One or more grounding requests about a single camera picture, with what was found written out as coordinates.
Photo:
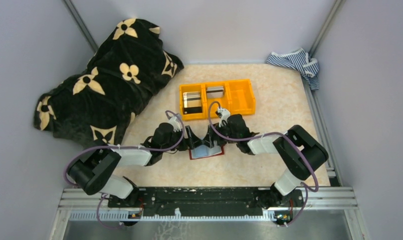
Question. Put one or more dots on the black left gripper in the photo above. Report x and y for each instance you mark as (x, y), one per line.
(193, 140)

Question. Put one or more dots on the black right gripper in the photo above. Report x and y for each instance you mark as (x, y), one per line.
(211, 136)

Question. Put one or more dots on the red leather card holder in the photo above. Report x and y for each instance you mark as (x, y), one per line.
(203, 151)

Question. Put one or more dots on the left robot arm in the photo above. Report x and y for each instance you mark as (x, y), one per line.
(93, 170)

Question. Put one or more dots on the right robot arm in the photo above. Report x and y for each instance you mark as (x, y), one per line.
(301, 153)

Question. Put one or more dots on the cards in left bin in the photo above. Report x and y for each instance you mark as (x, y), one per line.
(192, 102)

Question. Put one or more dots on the cards in bin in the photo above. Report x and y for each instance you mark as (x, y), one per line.
(215, 92)
(192, 102)

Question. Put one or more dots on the cards in middle bin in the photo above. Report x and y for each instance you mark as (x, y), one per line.
(215, 92)

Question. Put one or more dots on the yellow plastic bin middle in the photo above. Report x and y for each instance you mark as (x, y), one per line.
(224, 102)

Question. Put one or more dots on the yellow plastic bin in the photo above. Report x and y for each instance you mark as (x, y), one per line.
(186, 88)
(242, 97)
(224, 102)

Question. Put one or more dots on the yellow plastic bin right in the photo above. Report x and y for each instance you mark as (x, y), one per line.
(242, 97)

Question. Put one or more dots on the yellow plastic bin left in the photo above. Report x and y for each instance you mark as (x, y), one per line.
(186, 88)

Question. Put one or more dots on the black floral blanket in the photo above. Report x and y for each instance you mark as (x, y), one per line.
(97, 105)

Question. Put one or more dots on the blue white striped cloth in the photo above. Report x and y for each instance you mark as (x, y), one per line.
(298, 60)

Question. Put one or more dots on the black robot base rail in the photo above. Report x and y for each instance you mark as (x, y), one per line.
(206, 202)

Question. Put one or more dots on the aluminium frame rail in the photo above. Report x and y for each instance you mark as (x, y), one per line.
(83, 207)

